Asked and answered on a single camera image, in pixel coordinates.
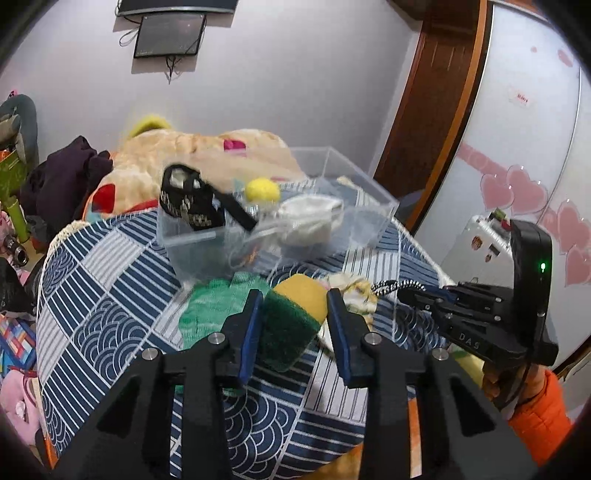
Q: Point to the white wardrobe door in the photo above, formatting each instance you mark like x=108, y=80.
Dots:
x=526, y=151

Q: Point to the yellow green sponge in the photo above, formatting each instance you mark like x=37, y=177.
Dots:
x=293, y=313

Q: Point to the dark purple clothing pile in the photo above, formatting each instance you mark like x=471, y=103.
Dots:
x=57, y=190

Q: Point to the beige fleece blanket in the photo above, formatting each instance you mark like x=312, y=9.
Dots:
x=227, y=161

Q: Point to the black strap bag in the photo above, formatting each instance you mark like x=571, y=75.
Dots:
x=186, y=196

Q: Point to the floral yellow fabric scrunchie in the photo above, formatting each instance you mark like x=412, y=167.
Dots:
x=357, y=293

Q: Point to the white suitcase with stickers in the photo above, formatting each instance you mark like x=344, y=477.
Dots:
x=481, y=255

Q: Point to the white cloth pouch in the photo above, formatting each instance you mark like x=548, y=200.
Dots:
x=310, y=219

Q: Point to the small black wall screen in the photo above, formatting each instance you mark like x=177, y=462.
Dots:
x=169, y=34

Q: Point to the green cardboard box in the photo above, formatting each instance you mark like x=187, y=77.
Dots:
x=13, y=172

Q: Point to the wall mounted black television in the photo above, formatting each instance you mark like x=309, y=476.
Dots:
x=138, y=7

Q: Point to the blue white patterned blanket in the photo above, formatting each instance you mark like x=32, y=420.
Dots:
x=109, y=292

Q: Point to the brown wooden door frame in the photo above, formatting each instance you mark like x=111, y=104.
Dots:
x=438, y=95

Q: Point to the orange sleeve forearm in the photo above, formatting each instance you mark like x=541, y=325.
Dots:
x=540, y=419

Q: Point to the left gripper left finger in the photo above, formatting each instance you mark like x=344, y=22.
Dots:
x=127, y=435

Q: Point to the yellow plush headboard item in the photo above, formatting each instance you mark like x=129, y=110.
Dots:
x=148, y=123

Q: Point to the yellow plush ball keychain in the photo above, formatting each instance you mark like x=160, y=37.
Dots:
x=262, y=190

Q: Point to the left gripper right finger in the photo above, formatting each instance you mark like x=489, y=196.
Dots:
x=462, y=435

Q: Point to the clear plastic storage box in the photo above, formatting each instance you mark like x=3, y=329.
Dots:
x=200, y=256

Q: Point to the green knitted cloth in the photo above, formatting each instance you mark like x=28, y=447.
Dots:
x=217, y=304

